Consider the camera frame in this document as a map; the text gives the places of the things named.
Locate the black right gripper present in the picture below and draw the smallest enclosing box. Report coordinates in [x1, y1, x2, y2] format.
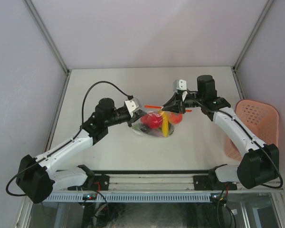
[162, 91, 204, 114]

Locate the orange fake peach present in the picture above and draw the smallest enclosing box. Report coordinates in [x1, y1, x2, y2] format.
[168, 112, 183, 125]

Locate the red fake apple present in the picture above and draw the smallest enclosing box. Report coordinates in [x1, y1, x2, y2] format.
[140, 112, 162, 129]

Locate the clear zip top bag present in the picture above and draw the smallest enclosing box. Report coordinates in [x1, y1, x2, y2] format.
[132, 105, 184, 138]

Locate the yellow fake banana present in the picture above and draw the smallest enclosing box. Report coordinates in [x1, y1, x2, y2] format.
[158, 110, 169, 137]

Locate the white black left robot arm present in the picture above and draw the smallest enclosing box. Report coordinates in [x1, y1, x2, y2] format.
[16, 98, 144, 204]

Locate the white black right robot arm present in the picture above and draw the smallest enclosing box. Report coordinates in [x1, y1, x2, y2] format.
[162, 75, 284, 190]

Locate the purple fake eggplant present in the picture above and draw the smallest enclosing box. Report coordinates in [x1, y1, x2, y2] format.
[145, 128, 163, 137]

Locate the pink plastic basket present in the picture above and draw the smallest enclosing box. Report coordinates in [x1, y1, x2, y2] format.
[224, 99, 280, 162]

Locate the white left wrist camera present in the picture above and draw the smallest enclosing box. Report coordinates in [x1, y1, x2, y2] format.
[124, 98, 141, 118]

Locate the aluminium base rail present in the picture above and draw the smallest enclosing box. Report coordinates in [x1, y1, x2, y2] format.
[61, 173, 283, 192]

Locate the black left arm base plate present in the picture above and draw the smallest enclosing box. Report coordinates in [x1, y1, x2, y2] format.
[85, 174, 110, 191]

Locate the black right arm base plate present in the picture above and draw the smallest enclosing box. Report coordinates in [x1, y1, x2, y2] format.
[193, 175, 238, 191]

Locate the perforated grey cable duct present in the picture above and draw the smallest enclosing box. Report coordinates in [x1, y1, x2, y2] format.
[44, 191, 211, 203]

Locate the aluminium corner frame post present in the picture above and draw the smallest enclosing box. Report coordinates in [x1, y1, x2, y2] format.
[232, 0, 275, 73]

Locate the left aluminium corner post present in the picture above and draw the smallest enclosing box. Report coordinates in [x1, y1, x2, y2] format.
[23, 0, 69, 75]

